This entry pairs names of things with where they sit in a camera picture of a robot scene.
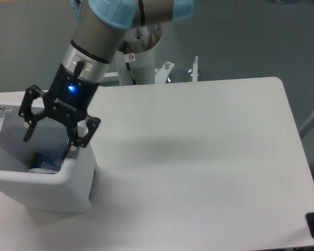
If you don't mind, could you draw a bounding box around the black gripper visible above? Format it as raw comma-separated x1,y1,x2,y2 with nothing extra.
18,62,101,160

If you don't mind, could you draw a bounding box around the clear crushed plastic bottle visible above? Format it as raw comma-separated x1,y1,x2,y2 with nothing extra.
40,156,63,172

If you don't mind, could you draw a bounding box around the white plastic wrapper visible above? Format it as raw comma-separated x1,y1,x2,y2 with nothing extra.
28,168,58,174

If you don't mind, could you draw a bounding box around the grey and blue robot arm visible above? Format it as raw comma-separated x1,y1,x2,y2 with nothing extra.
18,1,195,155

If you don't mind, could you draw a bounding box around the white trash can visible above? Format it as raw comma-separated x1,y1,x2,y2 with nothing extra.
0,99,97,213

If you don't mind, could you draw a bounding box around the blue yellow snack packet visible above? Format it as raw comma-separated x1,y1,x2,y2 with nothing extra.
29,152,43,169

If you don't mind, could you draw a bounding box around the black cable on pedestal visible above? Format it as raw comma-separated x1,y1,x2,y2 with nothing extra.
122,40,138,85

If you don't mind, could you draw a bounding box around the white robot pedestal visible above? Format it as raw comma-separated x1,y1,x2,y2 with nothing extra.
112,22,175,86

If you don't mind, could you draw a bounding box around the white right table bracket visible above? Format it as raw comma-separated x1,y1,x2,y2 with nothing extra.
187,55,199,82

